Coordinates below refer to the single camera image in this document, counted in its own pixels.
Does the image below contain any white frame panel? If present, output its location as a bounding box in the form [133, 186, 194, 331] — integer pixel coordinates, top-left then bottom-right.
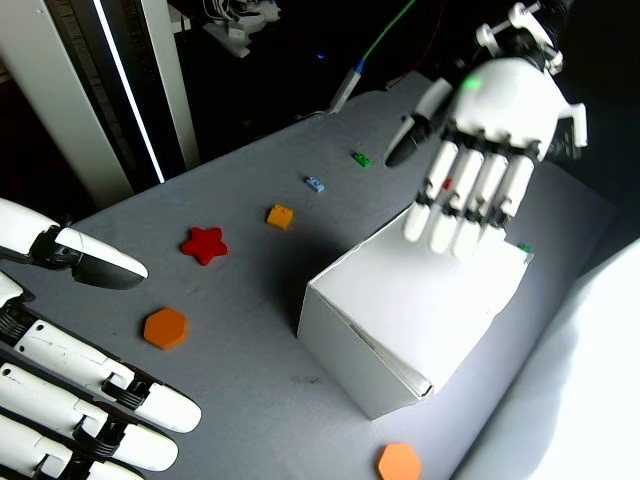
[0, 0, 135, 210]

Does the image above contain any white backdrop sheet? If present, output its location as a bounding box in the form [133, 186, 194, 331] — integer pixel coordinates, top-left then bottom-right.
[452, 234, 640, 480]

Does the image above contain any glowing white light strip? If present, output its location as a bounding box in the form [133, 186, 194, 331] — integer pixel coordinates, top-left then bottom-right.
[92, 0, 166, 184]

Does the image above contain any grey cable adapter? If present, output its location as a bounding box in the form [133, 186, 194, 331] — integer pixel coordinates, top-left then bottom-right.
[328, 58, 369, 115]

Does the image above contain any red star block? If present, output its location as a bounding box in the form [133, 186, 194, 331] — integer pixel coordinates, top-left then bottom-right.
[180, 226, 230, 266]

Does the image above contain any white upright post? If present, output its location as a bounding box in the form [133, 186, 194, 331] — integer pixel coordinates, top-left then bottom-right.
[141, 0, 201, 169]

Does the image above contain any grey table cloth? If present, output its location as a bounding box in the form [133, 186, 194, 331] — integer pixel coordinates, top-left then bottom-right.
[0, 69, 619, 480]

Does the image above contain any orange hexagon block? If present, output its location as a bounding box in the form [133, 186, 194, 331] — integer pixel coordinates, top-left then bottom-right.
[377, 442, 423, 480]
[143, 307, 189, 351]

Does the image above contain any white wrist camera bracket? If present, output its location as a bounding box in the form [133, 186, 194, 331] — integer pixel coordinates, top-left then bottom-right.
[547, 94, 588, 161]

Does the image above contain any brown and white cardboard box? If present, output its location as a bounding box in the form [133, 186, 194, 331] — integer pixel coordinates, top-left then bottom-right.
[297, 207, 535, 421]

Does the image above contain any green cable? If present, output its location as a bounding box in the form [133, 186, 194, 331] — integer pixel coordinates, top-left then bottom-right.
[360, 0, 417, 62]

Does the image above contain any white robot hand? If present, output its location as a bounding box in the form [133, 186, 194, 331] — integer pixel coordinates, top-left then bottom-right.
[0, 197, 202, 480]
[383, 57, 574, 259]

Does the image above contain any white plastic device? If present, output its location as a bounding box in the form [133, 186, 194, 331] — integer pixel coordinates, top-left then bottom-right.
[202, 0, 281, 59]

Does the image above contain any orange toy brick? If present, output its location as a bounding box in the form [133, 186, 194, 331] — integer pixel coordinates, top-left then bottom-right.
[265, 203, 295, 232]

